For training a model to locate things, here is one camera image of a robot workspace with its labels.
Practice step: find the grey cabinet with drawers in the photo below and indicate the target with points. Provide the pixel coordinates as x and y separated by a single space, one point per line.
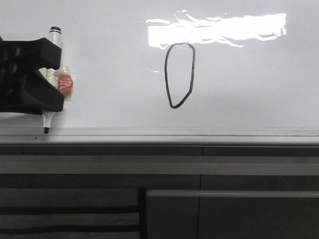
142 206

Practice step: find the red round magnet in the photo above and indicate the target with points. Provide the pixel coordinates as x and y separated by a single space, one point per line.
65 82

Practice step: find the white glossy whiteboard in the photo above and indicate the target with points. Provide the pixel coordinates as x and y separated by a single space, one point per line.
211 64

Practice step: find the white whiteboard marker black tip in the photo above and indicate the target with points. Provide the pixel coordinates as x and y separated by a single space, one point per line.
55 36

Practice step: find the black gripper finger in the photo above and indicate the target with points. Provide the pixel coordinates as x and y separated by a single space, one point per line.
21 57
32 94

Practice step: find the aluminium whiteboard tray rail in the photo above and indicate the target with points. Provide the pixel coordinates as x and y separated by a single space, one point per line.
159 136

